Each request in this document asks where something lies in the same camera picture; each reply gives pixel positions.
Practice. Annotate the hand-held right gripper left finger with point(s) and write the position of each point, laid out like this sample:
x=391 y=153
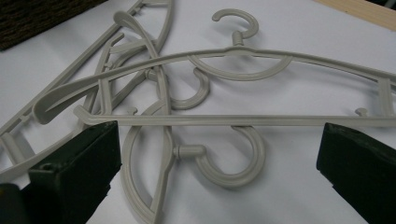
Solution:
x=81 y=168

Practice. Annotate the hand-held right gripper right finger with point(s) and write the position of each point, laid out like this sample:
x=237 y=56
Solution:
x=364 y=168

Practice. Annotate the beige plastic clothes hanger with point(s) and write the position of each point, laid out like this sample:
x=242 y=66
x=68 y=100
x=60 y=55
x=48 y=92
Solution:
x=204 y=89
x=218 y=120
x=190 y=151

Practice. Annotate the dark brown woven basket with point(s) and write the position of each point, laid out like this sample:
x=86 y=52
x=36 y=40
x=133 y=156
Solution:
x=37 y=18

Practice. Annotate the white foam board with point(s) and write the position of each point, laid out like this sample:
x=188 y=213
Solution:
x=295 y=186

